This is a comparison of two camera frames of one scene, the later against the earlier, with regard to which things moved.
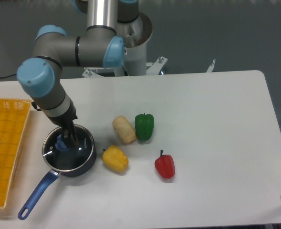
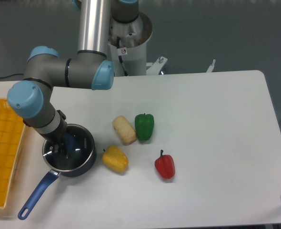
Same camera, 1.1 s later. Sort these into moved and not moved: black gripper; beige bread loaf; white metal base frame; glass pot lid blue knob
Moved: black gripper
Not moved: beige bread loaf; glass pot lid blue knob; white metal base frame
